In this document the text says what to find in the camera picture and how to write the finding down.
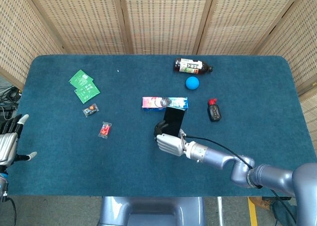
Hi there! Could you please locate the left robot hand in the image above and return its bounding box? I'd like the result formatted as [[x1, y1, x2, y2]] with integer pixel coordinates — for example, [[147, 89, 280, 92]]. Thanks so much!
[[0, 113, 38, 167]]

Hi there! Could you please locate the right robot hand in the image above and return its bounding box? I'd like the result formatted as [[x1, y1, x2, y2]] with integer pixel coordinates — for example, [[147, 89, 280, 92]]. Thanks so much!
[[153, 120, 187, 158]]

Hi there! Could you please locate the black smartphone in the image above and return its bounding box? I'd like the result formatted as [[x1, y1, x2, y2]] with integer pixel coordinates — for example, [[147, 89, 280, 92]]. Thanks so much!
[[162, 106, 186, 137]]

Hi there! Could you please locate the blue cookie box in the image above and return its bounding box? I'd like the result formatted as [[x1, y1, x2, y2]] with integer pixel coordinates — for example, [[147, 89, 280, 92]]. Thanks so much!
[[142, 96, 189, 112]]

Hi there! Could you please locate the small black red device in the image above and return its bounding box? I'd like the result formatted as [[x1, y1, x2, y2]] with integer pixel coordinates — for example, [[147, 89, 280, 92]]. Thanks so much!
[[207, 98, 222, 122]]

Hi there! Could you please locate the blue ball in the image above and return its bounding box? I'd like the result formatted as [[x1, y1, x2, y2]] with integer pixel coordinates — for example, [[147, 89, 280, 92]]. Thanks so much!
[[185, 76, 200, 91]]

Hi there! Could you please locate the red wrapped snack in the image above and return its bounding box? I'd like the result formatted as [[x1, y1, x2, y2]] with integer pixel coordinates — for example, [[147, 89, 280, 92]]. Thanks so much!
[[98, 121, 113, 139]]

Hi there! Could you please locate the grey robot torso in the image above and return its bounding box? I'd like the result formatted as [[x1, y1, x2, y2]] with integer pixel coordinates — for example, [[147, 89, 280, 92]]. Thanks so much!
[[98, 196, 207, 226]]

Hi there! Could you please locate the blue felt table cover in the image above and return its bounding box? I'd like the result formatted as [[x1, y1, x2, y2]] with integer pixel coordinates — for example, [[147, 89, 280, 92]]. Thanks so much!
[[8, 54, 317, 197]]

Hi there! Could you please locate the brown tea bottle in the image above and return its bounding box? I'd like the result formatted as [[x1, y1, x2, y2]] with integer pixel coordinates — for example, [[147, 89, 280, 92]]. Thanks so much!
[[173, 58, 213, 75]]

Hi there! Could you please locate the white table leg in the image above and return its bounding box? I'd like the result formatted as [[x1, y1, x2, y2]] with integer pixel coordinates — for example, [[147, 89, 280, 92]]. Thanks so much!
[[216, 196, 224, 226]]

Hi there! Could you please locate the dark wrapped snack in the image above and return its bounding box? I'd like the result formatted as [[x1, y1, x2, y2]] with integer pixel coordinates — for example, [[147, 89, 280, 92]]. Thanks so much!
[[82, 103, 100, 118]]

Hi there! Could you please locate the green sachet packet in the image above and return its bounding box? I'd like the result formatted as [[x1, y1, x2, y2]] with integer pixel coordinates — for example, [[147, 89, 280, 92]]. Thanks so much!
[[74, 81, 101, 105], [68, 69, 94, 89]]

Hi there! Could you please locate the woven rattan folding screen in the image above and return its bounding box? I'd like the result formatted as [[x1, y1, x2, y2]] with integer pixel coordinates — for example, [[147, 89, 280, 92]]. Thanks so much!
[[0, 0, 317, 147]]

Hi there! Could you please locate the black floor cables bundle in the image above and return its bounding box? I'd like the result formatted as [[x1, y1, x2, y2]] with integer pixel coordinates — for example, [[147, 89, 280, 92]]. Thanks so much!
[[0, 86, 22, 122]]

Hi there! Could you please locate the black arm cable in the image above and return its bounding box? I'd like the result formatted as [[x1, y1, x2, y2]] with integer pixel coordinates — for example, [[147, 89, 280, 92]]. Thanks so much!
[[182, 134, 297, 226]]

